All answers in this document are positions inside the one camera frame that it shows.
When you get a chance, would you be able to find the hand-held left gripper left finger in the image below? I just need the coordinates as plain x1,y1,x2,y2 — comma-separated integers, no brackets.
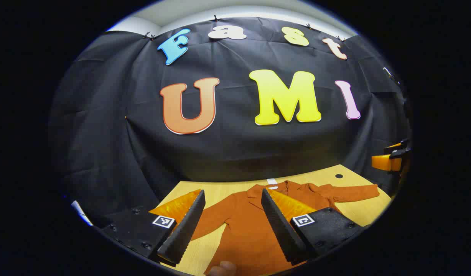
101,189,206,268

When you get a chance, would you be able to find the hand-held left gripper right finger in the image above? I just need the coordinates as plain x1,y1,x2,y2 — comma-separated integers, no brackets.
261,188,368,266

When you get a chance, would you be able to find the orange button-up jacket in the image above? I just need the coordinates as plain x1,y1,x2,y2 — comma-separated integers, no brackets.
189,180,380,276

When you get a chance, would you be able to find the black backdrop cloth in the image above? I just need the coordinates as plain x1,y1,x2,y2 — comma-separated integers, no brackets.
48,16,412,227

